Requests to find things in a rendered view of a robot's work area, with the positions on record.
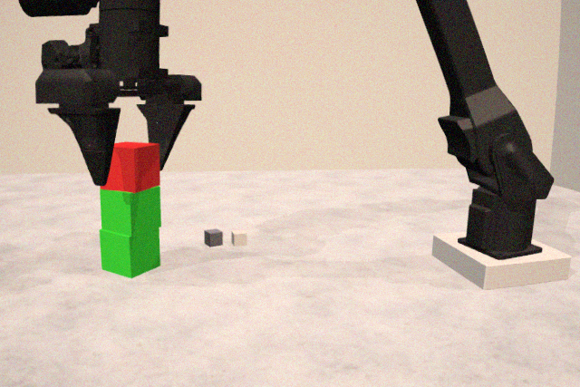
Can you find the green block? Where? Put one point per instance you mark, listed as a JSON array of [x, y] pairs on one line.
[[129, 213], [130, 256]]

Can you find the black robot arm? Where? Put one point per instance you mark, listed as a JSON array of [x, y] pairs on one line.
[[484, 130]]

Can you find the red block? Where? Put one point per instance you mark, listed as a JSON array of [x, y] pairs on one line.
[[134, 167]]

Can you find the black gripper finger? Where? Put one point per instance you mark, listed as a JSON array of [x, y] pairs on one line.
[[165, 122], [95, 130]]

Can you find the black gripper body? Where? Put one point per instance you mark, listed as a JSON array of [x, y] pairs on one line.
[[129, 52]]

